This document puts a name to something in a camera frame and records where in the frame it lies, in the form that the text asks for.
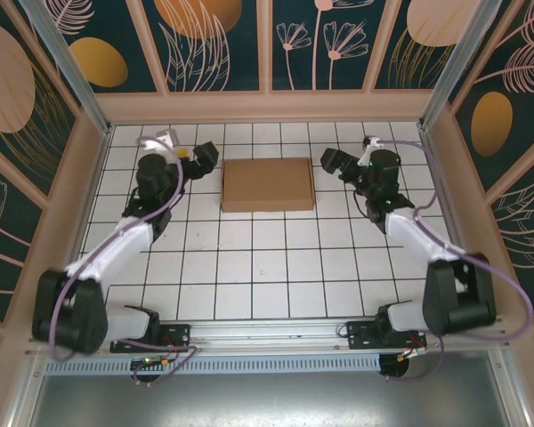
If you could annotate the brown cardboard paper box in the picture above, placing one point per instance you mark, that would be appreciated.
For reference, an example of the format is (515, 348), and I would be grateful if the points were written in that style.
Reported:
(267, 184)

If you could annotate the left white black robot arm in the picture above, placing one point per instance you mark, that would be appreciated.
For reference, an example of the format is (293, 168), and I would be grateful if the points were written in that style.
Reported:
(115, 249)

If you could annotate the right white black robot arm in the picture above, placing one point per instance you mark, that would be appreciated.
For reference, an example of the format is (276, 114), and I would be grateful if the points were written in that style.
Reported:
(460, 302)

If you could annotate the small green circuit board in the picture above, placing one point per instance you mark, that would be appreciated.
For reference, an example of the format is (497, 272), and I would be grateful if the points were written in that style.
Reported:
(149, 361)

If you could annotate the shiny steel sheet panel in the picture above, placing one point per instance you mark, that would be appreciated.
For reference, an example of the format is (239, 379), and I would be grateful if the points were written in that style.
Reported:
(267, 400)

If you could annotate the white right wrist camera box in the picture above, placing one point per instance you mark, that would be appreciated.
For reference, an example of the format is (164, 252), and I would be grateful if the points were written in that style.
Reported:
(373, 142)

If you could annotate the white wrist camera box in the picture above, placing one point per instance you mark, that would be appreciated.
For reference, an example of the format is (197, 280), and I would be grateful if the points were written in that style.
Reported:
(167, 137)
(373, 142)

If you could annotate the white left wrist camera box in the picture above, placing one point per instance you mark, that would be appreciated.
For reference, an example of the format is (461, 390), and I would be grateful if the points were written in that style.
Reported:
(167, 137)

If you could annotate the aluminium corner post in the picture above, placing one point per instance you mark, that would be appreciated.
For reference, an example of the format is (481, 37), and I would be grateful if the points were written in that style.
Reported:
(449, 66)
(70, 66)

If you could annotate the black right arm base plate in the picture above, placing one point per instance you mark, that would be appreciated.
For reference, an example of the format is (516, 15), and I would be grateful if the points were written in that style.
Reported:
(360, 333)

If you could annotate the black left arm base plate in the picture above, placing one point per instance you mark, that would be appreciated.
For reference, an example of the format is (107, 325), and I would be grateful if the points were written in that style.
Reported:
(178, 333)

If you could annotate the aluminium front rail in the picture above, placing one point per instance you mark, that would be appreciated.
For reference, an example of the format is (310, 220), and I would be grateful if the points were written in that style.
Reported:
(267, 331)

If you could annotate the aluminium frame bar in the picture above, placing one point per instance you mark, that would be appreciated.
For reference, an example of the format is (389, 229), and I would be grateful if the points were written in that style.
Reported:
(512, 391)
(29, 396)

